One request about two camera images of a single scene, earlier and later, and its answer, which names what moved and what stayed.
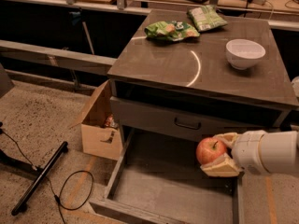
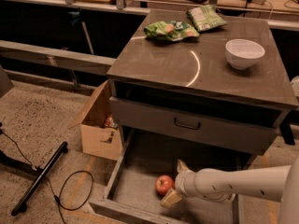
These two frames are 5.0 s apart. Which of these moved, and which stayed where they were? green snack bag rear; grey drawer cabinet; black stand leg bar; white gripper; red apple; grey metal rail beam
Moved: red apple; white gripper
Stayed: black stand leg bar; green snack bag rear; grey metal rail beam; grey drawer cabinet
